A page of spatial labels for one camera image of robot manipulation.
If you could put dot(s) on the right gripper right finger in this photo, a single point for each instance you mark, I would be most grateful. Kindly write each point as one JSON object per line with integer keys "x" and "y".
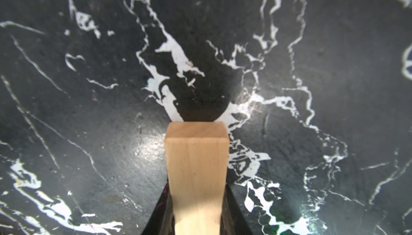
{"x": 232, "y": 219}

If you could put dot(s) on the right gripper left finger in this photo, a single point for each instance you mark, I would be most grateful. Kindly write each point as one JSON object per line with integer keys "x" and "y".
{"x": 161, "y": 221}

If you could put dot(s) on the wooden block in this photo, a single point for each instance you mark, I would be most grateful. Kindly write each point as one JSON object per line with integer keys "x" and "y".
{"x": 197, "y": 155}

